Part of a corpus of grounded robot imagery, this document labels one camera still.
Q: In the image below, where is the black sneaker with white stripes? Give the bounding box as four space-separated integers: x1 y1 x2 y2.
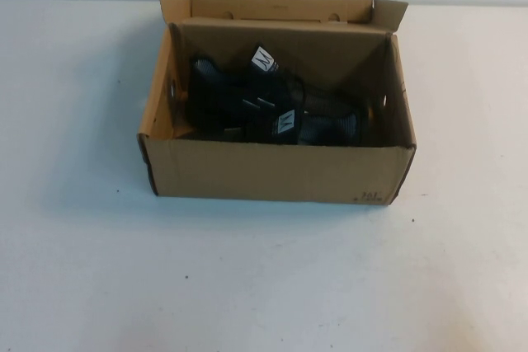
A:
223 107 375 148
187 43 375 138

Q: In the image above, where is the brown cardboard shoe box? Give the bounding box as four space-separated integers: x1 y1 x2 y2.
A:
137 0 417 207

